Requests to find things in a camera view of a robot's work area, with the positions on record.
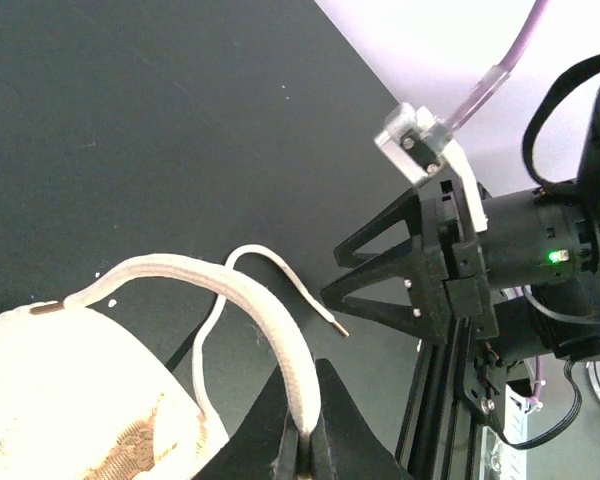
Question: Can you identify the white beige sneaker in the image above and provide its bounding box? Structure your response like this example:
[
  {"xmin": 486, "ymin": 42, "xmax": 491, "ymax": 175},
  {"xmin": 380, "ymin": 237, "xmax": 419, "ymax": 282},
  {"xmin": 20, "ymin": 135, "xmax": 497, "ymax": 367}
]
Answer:
[{"xmin": 0, "ymin": 305, "xmax": 229, "ymax": 479}]

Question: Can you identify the white shoelace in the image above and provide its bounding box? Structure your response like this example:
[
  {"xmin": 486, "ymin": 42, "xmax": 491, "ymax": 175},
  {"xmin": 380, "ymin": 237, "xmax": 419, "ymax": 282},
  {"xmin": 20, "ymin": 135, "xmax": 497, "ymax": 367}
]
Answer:
[{"xmin": 30, "ymin": 244, "xmax": 349, "ymax": 439}]

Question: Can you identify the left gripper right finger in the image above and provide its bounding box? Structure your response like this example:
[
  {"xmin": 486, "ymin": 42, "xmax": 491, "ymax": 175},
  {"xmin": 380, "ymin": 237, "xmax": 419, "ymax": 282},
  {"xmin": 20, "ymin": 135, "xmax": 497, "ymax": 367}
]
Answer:
[{"xmin": 310, "ymin": 359, "xmax": 410, "ymax": 480}]

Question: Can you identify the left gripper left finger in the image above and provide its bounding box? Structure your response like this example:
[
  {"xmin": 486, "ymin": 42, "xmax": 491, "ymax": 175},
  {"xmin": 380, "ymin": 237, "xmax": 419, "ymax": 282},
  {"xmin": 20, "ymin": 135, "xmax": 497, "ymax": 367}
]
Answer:
[{"xmin": 196, "ymin": 369, "xmax": 299, "ymax": 480}]

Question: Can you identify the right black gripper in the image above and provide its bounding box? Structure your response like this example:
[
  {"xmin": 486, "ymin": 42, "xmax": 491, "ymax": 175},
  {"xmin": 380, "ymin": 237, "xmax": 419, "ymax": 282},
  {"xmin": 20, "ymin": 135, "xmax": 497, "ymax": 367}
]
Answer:
[{"xmin": 321, "ymin": 180, "xmax": 500, "ymax": 344}]

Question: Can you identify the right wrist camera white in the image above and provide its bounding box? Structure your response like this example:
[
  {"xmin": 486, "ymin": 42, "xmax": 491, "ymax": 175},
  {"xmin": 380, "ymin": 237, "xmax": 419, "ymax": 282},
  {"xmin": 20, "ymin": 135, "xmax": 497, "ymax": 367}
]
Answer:
[{"xmin": 374, "ymin": 103, "xmax": 488, "ymax": 233}]

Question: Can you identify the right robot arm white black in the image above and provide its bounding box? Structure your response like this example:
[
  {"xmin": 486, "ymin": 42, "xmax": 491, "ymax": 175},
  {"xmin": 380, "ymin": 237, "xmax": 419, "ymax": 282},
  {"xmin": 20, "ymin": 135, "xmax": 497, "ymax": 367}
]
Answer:
[{"xmin": 321, "ymin": 55, "xmax": 600, "ymax": 347}]

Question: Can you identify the black aluminium frame right post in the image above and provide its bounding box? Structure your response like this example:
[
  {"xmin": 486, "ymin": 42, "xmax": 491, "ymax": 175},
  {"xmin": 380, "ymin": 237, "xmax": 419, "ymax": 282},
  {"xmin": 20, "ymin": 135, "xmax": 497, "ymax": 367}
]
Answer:
[{"xmin": 395, "ymin": 320, "xmax": 508, "ymax": 480}]

